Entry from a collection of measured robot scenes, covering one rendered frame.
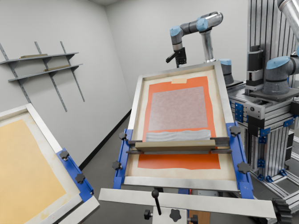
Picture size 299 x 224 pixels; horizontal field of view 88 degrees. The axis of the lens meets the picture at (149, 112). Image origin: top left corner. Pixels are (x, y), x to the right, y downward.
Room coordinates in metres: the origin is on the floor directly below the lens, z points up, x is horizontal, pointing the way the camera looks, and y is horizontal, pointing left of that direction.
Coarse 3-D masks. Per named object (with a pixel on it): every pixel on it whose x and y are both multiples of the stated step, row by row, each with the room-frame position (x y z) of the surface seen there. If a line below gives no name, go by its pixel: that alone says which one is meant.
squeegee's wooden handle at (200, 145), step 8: (136, 144) 0.69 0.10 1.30; (144, 144) 0.67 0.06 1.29; (152, 144) 0.65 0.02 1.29; (160, 144) 0.64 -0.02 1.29; (168, 144) 0.63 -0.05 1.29; (176, 144) 0.61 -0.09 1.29; (184, 144) 0.60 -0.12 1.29; (192, 144) 0.58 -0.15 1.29; (200, 144) 0.57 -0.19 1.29; (208, 144) 0.56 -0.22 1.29
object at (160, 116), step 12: (156, 84) 1.13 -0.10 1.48; (168, 84) 1.09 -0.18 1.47; (156, 96) 1.04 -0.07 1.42; (168, 96) 1.00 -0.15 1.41; (156, 108) 0.95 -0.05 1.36; (168, 108) 0.92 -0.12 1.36; (144, 120) 0.91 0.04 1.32; (156, 120) 0.88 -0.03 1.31; (168, 120) 0.85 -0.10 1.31; (144, 132) 0.84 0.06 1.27; (156, 132) 0.81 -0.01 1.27; (144, 156) 0.71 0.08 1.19; (156, 156) 0.69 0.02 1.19; (168, 156) 0.67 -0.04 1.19; (156, 168) 0.64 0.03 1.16
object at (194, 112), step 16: (192, 80) 1.03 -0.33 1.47; (192, 96) 0.92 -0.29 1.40; (208, 96) 0.88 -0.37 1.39; (176, 112) 0.87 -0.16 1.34; (192, 112) 0.83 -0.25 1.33; (208, 112) 0.79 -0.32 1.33; (176, 128) 0.78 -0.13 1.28; (192, 128) 0.75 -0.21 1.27; (208, 128) 0.72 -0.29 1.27; (176, 160) 0.64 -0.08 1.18; (192, 160) 0.61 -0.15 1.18; (208, 160) 0.59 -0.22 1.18
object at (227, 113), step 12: (156, 72) 1.19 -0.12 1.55; (168, 72) 1.14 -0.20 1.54; (180, 72) 1.11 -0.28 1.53; (192, 72) 1.09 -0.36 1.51; (216, 72) 0.97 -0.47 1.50; (132, 108) 0.98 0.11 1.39; (228, 108) 0.74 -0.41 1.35; (132, 120) 0.90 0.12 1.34; (228, 120) 0.68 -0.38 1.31; (132, 180) 0.60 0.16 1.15; (144, 180) 0.58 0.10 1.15; (156, 180) 0.56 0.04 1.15; (168, 180) 0.55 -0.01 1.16; (180, 180) 0.53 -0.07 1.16; (192, 180) 0.51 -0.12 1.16; (204, 180) 0.50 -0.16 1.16; (216, 180) 0.48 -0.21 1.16; (228, 180) 0.47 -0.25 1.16
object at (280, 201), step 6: (276, 198) 0.36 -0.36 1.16; (276, 204) 0.34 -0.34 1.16; (282, 204) 0.33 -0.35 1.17; (276, 210) 0.33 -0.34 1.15; (282, 210) 0.32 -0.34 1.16; (288, 210) 0.31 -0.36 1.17; (276, 216) 0.33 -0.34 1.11; (282, 216) 0.31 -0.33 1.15; (288, 216) 0.30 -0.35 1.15; (282, 222) 0.31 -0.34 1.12; (288, 222) 0.30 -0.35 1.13
